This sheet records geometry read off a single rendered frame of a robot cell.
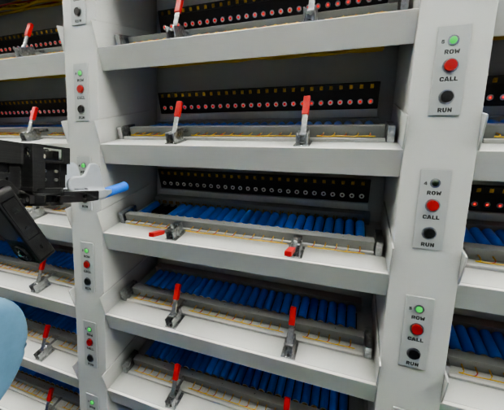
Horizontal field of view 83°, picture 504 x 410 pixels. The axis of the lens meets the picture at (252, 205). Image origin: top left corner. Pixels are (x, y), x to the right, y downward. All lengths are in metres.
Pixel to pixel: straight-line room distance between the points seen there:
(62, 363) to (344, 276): 0.81
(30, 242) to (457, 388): 0.70
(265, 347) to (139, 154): 0.48
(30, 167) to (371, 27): 0.52
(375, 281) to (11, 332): 0.47
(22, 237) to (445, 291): 0.61
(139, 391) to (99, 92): 0.71
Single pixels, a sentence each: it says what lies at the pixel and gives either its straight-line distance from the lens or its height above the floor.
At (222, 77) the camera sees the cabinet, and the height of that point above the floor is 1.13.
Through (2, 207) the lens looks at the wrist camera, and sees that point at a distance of 0.45.
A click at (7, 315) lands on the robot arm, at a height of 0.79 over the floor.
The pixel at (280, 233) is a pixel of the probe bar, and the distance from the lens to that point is 0.57.
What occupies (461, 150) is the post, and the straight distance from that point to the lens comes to 0.52.
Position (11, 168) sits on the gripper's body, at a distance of 0.47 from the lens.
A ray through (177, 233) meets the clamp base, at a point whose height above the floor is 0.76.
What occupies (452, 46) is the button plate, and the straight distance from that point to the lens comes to 0.54.
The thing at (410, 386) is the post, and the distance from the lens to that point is 0.62.
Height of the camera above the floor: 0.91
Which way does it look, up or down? 8 degrees down
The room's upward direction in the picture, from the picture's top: 2 degrees clockwise
